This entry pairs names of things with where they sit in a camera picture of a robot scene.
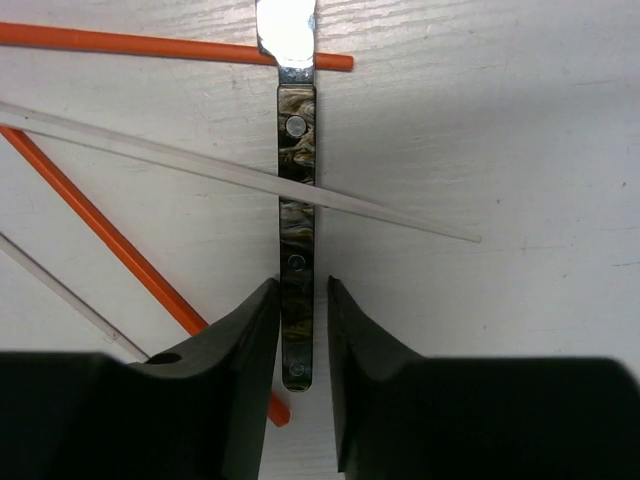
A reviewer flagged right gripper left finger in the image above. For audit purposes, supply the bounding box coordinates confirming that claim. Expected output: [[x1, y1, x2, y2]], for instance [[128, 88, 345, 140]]
[[1, 279, 279, 479]]

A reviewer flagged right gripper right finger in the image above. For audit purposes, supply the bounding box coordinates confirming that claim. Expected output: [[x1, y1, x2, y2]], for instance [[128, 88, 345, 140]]
[[327, 278, 639, 479]]

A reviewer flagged orange chopstick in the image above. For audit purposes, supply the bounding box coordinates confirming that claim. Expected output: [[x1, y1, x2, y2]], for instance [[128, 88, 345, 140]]
[[0, 125, 292, 428], [0, 21, 355, 71]]

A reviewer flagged knife with brown marbled handle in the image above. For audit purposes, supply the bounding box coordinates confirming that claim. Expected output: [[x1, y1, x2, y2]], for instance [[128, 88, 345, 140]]
[[255, 0, 317, 393]]

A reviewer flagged white chopstick thin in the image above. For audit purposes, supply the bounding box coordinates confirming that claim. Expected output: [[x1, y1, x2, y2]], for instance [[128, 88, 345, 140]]
[[1, 233, 149, 362]]

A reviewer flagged white chopstick thick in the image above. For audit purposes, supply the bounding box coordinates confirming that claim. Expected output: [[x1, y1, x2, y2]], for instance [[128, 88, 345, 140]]
[[1, 102, 482, 244]]

